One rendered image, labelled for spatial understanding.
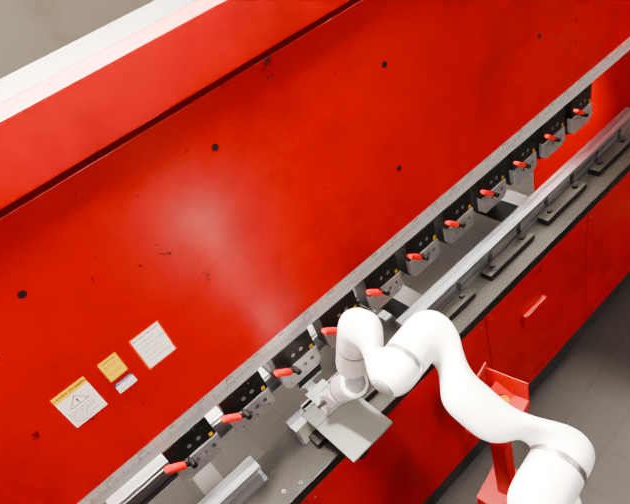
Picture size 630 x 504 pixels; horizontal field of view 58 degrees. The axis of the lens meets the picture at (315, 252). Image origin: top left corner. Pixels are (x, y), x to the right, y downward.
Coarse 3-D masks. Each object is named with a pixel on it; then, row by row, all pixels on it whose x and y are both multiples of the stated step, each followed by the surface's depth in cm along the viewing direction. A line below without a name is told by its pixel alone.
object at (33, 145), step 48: (240, 0) 122; (288, 0) 129; (336, 0) 137; (144, 48) 113; (192, 48) 119; (240, 48) 126; (48, 96) 105; (96, 96) 110; (144, 96) 116; (0, 144) 102; (48, 144) 108; (96, 144) 113; (0, 192) 105
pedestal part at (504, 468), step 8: (496, 448) 218; (496, 456) 223; (504, 456) 219; (512, 456) 226; (496, 464) 227; (504, 464) 223; (512, 464) 229; (496, 472) 232; (504, 472) 228; (512, 472) 232; (496, 480) 237; (504, 480) 233; (512, 480) 235; (504, 488) 238
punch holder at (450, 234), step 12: (468, 192) 205; (456, 204) 203; (468, 204) 208; (444, 216) 201; (456, 216) 206; (468, 216) 211; (444, 228) 205; (456, 228) 208; (468, 228) 213; (444, 240) 211
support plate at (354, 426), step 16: (352, 400) 193; (304, 416) 193; (320, 416) 191; (336, 416) 190; (352, 416) 188; (368, 416) 186; (384, 416) 185; (320, 432) 187; (336, 432) 185; (352, 432) 183; (368, 432) 182; (352, 448) 179; (368, 448) 179
